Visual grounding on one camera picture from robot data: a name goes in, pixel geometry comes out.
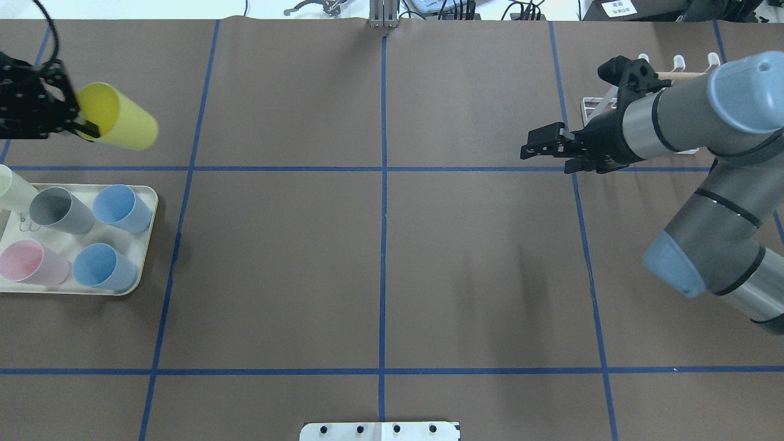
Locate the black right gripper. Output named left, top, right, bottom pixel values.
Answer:
left=520, top=110, right=630, bottom=174

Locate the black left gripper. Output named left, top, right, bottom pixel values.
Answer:
left=1, top=52, right=101, bottom=140

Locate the yellow plastic cup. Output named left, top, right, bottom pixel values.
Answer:
left=76, top=83, right=159, bottom=151

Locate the blue plastic cup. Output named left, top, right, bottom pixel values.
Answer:
left=92, top=184, right=153, bottom=233
left=71, top=243, right=139, bottom=292

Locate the pink plastic cup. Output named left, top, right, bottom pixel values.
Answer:
left=1, top=238, right=70, bottom=287

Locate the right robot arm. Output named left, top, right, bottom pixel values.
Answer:
left=520, top=51, right=783, bottom=336

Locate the grey plastic cup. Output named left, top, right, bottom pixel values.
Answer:
left=29, top=186, right=96, bottom=235

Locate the cream plastic cup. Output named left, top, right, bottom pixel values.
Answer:
left=1, top=164, right=39, bottom=213

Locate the blue plastic cup front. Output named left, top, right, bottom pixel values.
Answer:
left=71, top=243, right=139, bottom=292

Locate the cream plastic tray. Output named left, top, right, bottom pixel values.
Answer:
left=1, top=209, right=155, bottom=296

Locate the white wire cup rack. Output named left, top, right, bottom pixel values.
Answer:
left=580, top=53, right=722, bottom=155

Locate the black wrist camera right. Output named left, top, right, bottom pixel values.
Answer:
left=597, top=56, right=672, bottom=111

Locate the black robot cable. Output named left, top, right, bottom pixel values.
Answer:
left=32, top=0, right=61, bottom=69

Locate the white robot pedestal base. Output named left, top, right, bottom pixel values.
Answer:
left=299, top=421, right=462, bottom=440

